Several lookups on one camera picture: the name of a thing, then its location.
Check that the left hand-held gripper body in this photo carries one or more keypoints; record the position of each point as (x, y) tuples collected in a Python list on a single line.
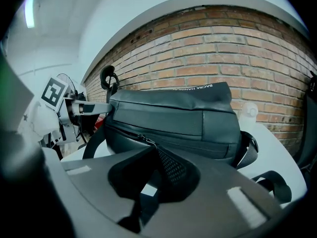
[(55, 93)]

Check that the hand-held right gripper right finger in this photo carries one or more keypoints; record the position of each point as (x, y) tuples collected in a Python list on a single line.
[(213, 207)]

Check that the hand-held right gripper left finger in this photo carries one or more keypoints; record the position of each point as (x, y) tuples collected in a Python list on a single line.
[(94, 192)]

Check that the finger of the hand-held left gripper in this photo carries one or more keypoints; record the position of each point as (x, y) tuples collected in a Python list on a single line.
[(99, 108)]

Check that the black leather bag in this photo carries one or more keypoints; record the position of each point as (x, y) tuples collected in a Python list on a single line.
[(173, 123)]

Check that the red plastic box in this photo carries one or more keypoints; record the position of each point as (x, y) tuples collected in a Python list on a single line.
[(100, 121)]

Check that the long ceiling light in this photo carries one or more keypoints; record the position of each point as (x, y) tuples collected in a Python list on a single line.
[(30, 11)]

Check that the white translucent bottle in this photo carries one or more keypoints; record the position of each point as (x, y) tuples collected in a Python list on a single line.
[(248, 116)]

